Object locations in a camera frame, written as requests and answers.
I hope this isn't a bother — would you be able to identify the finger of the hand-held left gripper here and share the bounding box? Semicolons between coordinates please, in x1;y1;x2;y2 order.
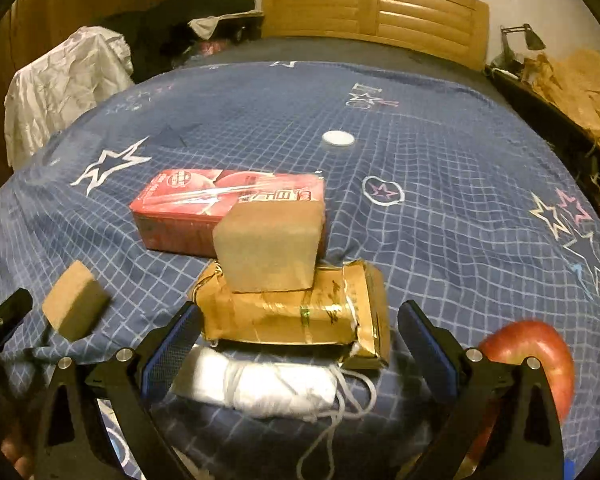
0;289;33;376

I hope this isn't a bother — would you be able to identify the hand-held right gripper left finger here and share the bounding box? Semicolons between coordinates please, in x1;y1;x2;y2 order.
34;301;205;480

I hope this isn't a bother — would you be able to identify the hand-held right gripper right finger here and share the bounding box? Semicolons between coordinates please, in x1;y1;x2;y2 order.
397;300;566;480

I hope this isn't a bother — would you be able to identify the gold foil packet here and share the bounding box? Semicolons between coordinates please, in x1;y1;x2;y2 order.
187;260;392;370

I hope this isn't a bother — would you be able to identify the person's left hand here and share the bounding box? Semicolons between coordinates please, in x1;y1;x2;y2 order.
2;432;36;479

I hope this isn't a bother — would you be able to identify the brown foam block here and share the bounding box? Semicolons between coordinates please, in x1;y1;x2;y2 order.
41;260;112;342
212;201;327;294

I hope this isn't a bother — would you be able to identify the red apple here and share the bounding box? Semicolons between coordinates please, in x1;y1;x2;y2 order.
467;320;576;463

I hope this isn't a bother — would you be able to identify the blue checked star blanket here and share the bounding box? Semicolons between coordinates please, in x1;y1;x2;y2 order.
0;60;600;480

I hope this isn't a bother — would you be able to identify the red drink carton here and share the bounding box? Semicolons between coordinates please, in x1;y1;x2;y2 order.
129;168;327;256

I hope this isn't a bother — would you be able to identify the white bottle cap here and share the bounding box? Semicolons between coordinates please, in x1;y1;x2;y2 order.
321;130;355;148

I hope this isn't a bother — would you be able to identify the white crumpled cloth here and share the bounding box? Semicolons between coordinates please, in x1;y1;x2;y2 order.
4;26;135;171

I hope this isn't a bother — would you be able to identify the dark wooden desk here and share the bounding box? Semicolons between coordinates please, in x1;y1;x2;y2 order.
485;65;600;221

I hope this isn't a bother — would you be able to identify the orange cover cloth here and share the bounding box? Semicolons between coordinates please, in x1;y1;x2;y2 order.
522;49;600;166

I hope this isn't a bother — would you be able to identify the dark floral cloth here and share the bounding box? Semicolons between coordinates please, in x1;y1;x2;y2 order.
192;35;246;61

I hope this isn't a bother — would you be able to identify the dark grey bed sheet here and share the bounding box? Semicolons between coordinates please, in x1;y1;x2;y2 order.
200;35;503;98

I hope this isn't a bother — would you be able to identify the brown wooden wardrobe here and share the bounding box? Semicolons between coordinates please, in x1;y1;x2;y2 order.
0;0;185;201

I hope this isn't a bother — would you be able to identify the black clothes pile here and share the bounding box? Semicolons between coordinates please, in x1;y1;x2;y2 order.
92;0;258;83

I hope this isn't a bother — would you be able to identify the small beige cloth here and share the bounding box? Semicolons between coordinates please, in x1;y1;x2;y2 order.
187;16;227;39

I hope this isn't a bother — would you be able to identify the black desk lamp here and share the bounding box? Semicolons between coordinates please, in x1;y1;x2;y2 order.
500;23;547;68

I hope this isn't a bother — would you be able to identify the wooden headboard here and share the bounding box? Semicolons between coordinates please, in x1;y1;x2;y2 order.
261;0;490;72

